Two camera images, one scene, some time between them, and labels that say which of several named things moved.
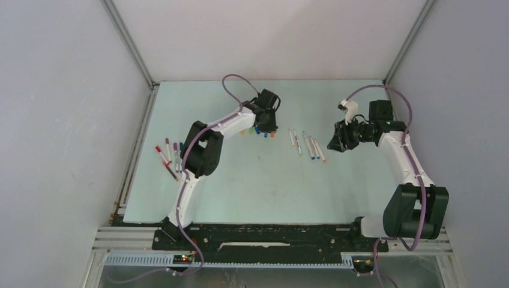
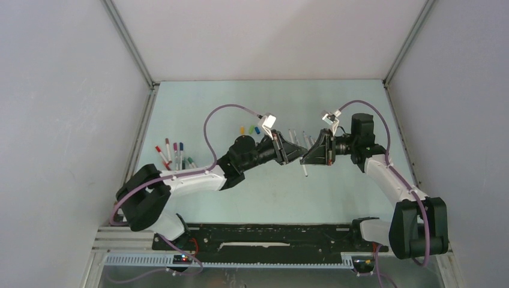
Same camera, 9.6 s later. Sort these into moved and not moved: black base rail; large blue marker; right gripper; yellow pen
Moved: right gripper
Not moved: black base rail; yellow pen; large blue marker
